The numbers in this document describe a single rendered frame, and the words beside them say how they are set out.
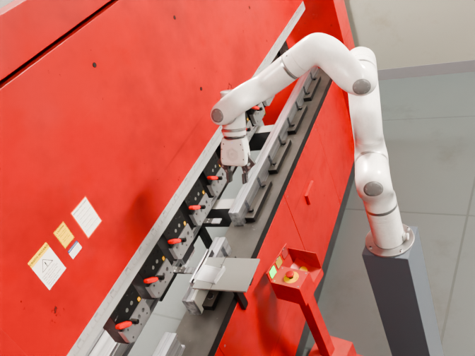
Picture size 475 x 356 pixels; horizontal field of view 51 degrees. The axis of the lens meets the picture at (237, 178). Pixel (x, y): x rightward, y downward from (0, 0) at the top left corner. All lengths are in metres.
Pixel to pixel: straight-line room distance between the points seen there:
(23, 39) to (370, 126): 1.09
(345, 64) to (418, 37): 3.61
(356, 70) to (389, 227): 0.68
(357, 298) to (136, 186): 1.80
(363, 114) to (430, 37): 3.50
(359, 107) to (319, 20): 2.13
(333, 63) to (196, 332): 1.27
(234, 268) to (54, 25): 1.21
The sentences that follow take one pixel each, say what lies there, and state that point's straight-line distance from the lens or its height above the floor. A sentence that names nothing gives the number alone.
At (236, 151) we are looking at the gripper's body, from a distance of 1.75.
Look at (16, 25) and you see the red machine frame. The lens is 1.59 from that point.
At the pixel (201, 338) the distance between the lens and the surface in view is 2.20.
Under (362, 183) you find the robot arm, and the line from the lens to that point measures 1.75.
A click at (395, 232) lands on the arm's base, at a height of 1.08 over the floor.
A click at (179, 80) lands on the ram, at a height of 1.73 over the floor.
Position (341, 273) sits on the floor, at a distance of 3.40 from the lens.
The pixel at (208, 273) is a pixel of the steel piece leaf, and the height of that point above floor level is 1.00.
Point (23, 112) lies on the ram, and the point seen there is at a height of 2.05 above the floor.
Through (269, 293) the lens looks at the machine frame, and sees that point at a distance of 2.61.
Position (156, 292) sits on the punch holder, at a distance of 1.98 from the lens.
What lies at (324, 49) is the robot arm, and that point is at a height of 1.87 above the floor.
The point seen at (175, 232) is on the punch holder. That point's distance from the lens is 2.07.
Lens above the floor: 2.46
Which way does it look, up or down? 32 degrees down
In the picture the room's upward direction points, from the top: 24 degrees counter-clockwise
